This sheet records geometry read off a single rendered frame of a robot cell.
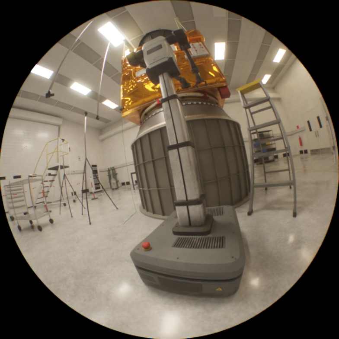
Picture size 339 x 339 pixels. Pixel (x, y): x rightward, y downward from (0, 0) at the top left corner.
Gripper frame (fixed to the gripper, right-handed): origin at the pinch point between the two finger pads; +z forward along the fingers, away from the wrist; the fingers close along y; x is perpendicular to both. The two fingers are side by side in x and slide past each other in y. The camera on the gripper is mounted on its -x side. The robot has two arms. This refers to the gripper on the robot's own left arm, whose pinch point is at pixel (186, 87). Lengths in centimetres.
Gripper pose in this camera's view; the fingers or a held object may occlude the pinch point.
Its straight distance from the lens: 193.7
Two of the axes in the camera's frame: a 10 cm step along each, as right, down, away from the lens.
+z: 3.0, -0.5, 9.5
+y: -9.4, 1.7, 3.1
